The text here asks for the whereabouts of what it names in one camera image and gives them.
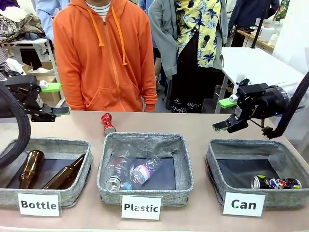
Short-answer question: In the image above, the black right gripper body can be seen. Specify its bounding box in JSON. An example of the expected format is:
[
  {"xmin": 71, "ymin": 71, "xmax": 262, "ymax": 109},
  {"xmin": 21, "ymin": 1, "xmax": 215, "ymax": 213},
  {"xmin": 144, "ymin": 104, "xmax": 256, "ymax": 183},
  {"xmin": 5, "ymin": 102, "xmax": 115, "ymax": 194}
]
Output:
[{"xmin": 235, "ymin": 78, "xmax": 270, "ymax": 121}]

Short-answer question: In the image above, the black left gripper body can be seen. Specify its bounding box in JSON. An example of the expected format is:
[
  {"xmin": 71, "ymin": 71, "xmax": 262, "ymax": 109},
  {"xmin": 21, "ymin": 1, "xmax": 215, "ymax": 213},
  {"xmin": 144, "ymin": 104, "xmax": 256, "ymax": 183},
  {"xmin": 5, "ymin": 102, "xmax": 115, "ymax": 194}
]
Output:
[{"xmin": 4, "ymin": 74, "xmax": 45, "ymax": 114}]

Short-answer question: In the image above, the brown glass bottle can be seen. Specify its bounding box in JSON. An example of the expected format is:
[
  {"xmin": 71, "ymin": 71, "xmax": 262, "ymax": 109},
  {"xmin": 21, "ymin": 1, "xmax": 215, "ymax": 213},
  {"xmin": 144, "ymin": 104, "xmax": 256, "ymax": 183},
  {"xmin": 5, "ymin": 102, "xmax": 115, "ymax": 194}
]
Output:
[
  {"xmin": 18, "ymin": 149, "xmax": 45, "ymax": 189},
  {"xmin": 41, "ymin": 154, "xmax": 86, "ymax": 190}
]

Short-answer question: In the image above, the red crushed can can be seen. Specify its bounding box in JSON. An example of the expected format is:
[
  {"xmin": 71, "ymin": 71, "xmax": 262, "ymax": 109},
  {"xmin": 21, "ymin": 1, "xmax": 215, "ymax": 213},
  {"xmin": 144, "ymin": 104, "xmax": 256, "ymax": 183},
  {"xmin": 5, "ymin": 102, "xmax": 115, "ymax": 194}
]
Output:
[{"xmin": 100, "ymin": 113, "xmax": 116, "ymax": 134}]

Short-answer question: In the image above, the colourful crushed can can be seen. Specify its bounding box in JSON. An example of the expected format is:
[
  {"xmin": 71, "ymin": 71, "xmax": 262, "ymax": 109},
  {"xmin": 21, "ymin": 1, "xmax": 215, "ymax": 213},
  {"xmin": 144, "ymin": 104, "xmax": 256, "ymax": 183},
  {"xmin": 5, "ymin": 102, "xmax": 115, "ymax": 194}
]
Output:
[{"xmin": 269, "ymin": 177, "xmax": 302, "ymax": 190}]

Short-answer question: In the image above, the large clear plastic bottle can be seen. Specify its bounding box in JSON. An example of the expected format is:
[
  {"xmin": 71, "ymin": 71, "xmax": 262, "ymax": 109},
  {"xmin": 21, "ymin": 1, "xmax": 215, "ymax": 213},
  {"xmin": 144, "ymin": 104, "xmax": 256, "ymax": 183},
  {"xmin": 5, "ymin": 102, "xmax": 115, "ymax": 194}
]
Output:
[{"xmin": 104, "ymin": 144, "xmax": 137, "ymax": 193}]

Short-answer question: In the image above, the clear bottle with pink label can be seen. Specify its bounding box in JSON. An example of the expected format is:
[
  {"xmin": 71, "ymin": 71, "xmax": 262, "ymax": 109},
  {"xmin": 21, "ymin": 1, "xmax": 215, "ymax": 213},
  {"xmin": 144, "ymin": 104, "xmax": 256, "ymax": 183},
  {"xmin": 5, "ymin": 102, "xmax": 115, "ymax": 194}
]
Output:
[{"xmin": 122, "ymin": 156, "xmax": 162, "ymax": 190}]

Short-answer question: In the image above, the person's left forearm orange sleeve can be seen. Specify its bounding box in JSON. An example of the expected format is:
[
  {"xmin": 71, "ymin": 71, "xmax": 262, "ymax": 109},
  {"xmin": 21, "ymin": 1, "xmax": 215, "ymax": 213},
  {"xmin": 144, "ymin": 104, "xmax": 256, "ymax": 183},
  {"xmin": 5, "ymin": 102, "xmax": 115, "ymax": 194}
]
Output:
[{"xmin": 141, "ymin": 58, "xmax": 159, "ymax": 113}]

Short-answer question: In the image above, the person's right forearm orange sleeve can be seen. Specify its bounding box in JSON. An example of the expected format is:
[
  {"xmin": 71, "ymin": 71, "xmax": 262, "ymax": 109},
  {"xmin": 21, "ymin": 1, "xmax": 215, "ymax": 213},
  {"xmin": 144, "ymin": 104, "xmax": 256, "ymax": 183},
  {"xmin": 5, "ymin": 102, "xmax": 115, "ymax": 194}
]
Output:
[{"xmin": 53, "ymin": 58, "xmax": 72, "ymax": 108}]

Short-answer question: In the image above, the white Can label sign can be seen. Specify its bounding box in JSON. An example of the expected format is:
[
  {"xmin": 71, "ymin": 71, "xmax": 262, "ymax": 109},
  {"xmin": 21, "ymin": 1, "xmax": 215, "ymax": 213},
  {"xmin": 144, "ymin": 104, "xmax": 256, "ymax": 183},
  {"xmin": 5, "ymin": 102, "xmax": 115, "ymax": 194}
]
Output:
[{"xmin": 222, "ymin": 191, "xmax": 266, "ymax": 218}]

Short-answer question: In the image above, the grey fabric basket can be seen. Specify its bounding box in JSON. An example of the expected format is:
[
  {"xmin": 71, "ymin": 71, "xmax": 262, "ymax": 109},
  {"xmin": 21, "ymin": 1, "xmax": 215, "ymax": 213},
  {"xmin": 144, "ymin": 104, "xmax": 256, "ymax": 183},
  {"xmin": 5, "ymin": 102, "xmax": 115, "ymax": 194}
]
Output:
[
  {"xmin": 0, "ymin": 137, "xmax": 94, "ymax": 208},
  {"xmin": 97, "ymin": 131, "xmax": 195, "ymax": 207},
  {"xmin": 205, "ymin": 138, "xmax": 309, "ymax": 210}
]

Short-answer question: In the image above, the cardboard box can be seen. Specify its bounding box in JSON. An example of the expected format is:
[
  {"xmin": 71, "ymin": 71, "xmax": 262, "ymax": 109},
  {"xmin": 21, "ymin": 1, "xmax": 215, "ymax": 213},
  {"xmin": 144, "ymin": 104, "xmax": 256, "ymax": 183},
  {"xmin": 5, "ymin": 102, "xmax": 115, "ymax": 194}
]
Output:
[{"xmin": 23, "ymin": 64, "xmax": 61, "ymax": 107}]

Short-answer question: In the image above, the grey table leg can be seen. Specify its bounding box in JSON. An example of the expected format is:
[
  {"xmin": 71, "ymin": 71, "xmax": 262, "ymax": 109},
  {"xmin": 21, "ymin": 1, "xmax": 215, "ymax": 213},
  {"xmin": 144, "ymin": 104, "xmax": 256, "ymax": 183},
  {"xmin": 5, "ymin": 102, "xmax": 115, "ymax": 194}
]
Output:
[{"xmin": 214, "ymin": 70, "xmax": 229, "ymax": 114}]

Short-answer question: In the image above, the checkered cloth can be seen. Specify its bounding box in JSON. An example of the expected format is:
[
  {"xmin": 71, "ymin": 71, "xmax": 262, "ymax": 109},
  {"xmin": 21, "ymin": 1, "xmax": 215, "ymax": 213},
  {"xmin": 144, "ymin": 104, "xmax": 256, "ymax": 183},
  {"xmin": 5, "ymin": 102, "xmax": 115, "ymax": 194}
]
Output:
[{"xmin": 0, "ymin": 47, "xmax": 13, "ymax": 80}]

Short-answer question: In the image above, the white side table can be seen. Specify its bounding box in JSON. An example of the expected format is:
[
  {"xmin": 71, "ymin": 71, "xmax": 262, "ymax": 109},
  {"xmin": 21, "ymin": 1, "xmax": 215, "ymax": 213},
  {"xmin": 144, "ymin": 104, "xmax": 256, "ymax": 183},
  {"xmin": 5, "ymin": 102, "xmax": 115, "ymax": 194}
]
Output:
[{"xmin": 4, "ymin": 38, "xmax": 55, "ymax": 71}]

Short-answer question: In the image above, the person in orange hoodie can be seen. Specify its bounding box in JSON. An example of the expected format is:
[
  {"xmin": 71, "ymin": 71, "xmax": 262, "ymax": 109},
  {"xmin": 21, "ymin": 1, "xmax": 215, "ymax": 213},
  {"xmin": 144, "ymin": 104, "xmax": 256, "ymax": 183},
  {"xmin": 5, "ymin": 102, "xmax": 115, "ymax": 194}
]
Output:
[{"xmin": 52, "ymin": 0, "xmax": 159, "ymax": 113}]

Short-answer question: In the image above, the wooden desk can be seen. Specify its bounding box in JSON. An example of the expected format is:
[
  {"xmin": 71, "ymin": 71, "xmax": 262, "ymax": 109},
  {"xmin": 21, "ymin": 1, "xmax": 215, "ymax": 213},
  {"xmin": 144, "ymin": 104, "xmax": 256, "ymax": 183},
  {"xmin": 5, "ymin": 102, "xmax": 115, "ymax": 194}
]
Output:
[{"xmin": 238, "ymin": 29, "xmax": 276, "ymax": 51}]

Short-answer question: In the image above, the pile of patterned clothes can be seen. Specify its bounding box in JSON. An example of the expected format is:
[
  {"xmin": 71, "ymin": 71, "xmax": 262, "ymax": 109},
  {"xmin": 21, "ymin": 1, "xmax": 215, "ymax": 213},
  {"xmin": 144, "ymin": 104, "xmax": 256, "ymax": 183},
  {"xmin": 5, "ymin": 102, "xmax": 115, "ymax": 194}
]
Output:
[{"xmin": 0, "ymin": 7, "xmax": 45, "ymax": 43}]

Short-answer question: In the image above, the person in light blue shirt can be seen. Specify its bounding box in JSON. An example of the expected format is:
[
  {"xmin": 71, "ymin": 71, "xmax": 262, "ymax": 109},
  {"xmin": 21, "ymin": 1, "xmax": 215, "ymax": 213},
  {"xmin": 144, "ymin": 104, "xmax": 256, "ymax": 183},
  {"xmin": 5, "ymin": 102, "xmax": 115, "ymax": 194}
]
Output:
[{"xmin": 36, "ymin": 0, "xmax": 73, "ymax": 43}]

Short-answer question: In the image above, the white plastic container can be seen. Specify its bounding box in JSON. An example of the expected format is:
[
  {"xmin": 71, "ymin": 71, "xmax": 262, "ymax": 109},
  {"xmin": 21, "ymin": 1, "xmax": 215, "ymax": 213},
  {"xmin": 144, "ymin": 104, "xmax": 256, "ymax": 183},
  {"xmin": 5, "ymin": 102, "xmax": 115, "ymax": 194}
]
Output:
[{"xmin": 259, "ymin": 26, "xmax": 276, "ymax": 43}]

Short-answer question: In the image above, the black pole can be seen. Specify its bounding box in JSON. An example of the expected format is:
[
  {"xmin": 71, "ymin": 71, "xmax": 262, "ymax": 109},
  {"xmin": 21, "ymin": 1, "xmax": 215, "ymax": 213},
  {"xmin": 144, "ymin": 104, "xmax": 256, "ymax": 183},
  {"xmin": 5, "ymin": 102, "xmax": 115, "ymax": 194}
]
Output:
[{"xmin": 251, "ymin": 0, "xmax": 268, "ymax": 49}]

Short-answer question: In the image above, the person in floral shirt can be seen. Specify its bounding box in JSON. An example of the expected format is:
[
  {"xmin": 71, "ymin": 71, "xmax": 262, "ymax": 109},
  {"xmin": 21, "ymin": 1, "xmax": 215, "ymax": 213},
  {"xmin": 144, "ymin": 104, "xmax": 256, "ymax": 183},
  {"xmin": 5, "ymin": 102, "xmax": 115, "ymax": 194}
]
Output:
[{"xmin": 147, "ymin": 0, "xmax": 229, "ymax": 114}]

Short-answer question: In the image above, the person in dark clothes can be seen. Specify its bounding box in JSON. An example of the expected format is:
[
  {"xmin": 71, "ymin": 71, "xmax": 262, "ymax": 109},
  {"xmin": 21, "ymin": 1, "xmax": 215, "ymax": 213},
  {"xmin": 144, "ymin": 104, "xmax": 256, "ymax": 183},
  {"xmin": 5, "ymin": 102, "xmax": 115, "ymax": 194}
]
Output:
[{"xmin": 228, "ymin": 0, "xmax": 281, "ymax": 32}]

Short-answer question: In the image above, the white Bottle label sign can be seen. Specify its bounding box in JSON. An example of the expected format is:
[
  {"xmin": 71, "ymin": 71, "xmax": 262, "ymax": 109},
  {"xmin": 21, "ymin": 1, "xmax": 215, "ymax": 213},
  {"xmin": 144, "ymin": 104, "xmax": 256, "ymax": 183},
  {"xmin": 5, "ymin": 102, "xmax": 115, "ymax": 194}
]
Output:
[{"xmin": 17, "ymin": 192, "xmax": 61, "ymax": 217}]

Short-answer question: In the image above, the white Plastic label sign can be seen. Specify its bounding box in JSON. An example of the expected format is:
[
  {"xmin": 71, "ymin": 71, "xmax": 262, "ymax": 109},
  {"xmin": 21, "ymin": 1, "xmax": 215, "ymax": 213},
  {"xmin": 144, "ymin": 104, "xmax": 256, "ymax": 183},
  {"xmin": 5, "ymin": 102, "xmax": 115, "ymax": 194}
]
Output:
[{"xmin": 120, "ymin": 194, "xmax": 163, "ymax": 221}]

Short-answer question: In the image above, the black corrugated left cable hose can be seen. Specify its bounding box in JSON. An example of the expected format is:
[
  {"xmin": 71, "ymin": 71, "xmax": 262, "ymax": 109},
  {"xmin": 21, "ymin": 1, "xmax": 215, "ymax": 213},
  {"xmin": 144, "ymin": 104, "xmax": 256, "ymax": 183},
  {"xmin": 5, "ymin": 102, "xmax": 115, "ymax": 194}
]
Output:
[{"xmin": 0, "ymin": 83, "xmax": 31, "ymax": 170}]

